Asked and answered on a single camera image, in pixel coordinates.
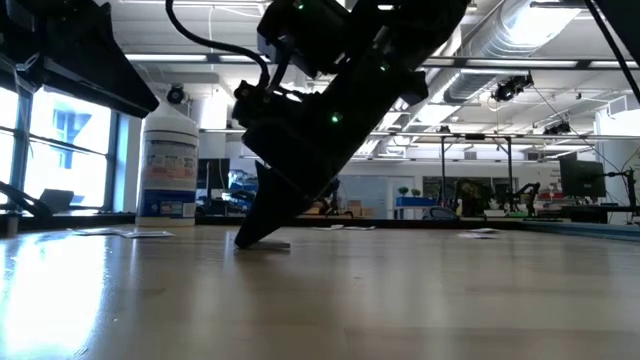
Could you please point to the black computer monitor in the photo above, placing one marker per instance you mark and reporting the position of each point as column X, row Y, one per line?
column 217, row 172
column 582, row 177

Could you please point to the white wipes canister blue label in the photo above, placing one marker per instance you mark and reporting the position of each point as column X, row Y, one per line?
column 167, row 170

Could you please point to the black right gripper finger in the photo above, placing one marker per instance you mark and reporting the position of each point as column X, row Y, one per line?
column 265, row 210

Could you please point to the black LED light bar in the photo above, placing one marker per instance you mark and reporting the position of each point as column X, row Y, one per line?
column 500, row 62

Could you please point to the small green potted plant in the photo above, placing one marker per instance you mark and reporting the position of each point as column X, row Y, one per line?
column 416, row 192
column 403, row 190

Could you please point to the black dome camera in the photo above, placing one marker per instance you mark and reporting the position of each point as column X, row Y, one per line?
column 175, row 94

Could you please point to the black rig frame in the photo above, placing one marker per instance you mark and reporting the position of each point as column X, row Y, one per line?
column 475, row 136

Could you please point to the person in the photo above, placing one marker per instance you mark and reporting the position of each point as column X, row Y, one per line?
column 470, row 197

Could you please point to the brown cardboard box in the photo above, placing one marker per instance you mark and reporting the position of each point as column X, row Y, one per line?
column 360, row 207

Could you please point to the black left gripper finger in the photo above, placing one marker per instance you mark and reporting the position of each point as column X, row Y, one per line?
column 110, row 92
column 90, row 45

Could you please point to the blue storage bin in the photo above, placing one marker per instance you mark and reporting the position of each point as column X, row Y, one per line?
column 415, row 201

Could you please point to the silver ventilation duct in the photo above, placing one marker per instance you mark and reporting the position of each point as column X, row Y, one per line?
column 500, row 35

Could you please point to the black ceiling camera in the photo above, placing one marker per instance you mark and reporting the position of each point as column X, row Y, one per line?
column 512, row 86

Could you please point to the white packet with red print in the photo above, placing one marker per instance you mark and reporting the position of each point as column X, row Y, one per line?
column 328, row 227
column 476, row 235

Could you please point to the open grey laptop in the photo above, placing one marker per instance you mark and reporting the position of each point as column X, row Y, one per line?
column 55, row 200

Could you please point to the black office chair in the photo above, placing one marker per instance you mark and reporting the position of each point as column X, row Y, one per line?
column 442, row 214

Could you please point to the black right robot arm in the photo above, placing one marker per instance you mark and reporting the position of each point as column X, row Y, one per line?
column 400, row 30

